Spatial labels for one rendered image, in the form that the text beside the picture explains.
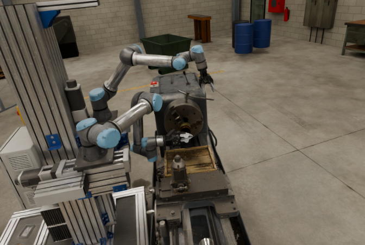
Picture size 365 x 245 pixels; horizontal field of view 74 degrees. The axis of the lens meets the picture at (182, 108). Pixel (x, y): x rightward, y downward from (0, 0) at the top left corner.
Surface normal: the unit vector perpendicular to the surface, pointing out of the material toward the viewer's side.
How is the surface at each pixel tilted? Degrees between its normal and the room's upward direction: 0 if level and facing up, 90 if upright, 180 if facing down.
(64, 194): 90
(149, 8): 90
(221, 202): 0
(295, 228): 0
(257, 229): 0
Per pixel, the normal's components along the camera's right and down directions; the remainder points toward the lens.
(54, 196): 0.19, 0.41
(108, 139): 0.76, 0.24
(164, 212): -0.08, -0.90
